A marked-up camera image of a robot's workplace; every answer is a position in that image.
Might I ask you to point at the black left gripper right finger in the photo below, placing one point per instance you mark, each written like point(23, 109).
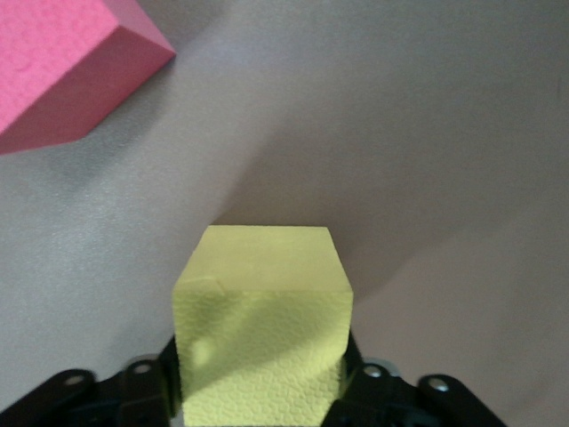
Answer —
point(400, 405)

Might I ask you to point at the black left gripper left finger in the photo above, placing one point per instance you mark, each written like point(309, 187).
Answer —
point(111, 400)

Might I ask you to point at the yellow foam cube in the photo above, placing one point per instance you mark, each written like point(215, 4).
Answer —
point(262, 311)

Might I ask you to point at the red foam cube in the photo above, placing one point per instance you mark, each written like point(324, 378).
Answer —
point(53, 66)

